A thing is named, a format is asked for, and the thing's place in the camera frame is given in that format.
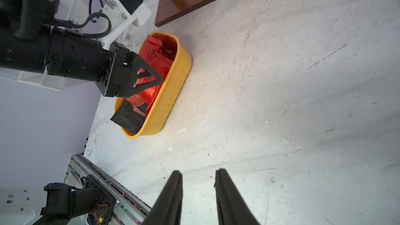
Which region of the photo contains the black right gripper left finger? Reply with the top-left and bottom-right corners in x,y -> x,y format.
142,170 -> 183,225

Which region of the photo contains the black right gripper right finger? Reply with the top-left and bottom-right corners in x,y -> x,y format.
215,168 -> 259,225

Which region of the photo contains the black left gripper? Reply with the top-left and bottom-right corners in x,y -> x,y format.
46,28 -> 163,98

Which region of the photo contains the yellow plastic storage box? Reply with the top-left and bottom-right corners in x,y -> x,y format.
115,31 -> 192,139

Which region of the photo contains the black tea bag packet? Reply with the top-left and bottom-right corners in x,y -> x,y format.
111,99 -> 146,134

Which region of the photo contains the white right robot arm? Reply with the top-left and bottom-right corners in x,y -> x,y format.
36,168 -> 258,225

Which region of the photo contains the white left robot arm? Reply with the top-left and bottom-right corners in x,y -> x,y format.
1,0 -> 163,98

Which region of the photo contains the upper white mesh shelf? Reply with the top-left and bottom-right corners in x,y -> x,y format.
0,0 -> 90,91

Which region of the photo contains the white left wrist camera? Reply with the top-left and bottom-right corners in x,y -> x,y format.
97,0 -> 152,50

